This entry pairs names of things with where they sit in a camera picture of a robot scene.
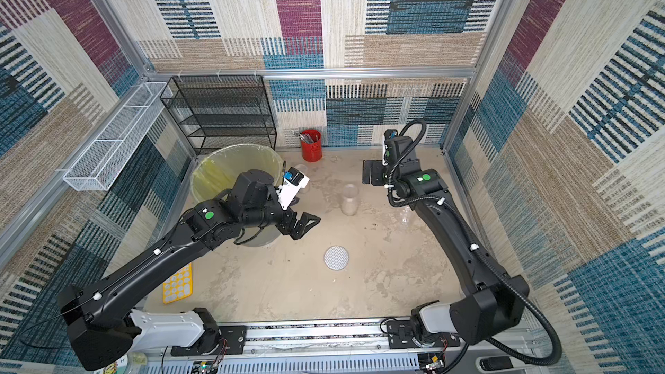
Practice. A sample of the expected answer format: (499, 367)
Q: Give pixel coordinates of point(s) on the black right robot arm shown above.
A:
(493, 301)

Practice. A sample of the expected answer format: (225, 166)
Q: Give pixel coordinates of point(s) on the yellow calculator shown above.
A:
(179, 286)

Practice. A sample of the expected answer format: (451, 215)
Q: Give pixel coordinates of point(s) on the medium plastic jar with rice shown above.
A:
(350, 199)

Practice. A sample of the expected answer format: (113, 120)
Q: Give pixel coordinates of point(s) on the black wire shelf rack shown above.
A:
(216, 111)

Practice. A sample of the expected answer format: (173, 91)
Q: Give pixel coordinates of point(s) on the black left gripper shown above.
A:
(289, 228)

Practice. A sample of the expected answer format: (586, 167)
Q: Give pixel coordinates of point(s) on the small plastic jar with rice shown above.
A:
(303, 169)

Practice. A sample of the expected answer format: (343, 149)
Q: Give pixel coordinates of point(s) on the grey bin with yellow bag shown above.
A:
(234, 176)

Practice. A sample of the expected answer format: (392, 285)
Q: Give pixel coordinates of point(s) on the round sticker label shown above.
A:
(131, 363)

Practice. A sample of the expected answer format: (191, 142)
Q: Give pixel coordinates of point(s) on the aluminium mounting rail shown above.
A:
(332, 345)

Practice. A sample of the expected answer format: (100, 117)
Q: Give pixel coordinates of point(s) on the red cup with utensils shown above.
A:
(311, 145)

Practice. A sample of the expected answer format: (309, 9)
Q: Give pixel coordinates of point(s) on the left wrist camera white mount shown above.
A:
(293, 181)

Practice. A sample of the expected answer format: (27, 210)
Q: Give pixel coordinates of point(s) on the patterned white jar lid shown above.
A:
(336, 258)

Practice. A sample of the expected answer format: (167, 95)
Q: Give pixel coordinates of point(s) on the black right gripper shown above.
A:
(374, 171)

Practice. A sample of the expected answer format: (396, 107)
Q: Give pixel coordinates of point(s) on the black device on rail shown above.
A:
(494, 364)

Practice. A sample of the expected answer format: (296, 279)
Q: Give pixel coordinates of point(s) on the white mesh wall basket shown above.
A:
(103, 160)

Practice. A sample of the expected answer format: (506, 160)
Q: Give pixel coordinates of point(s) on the large plastic jar of rice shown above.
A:
(406, 216)

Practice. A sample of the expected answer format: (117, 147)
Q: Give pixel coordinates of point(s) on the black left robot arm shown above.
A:
(102, 321)

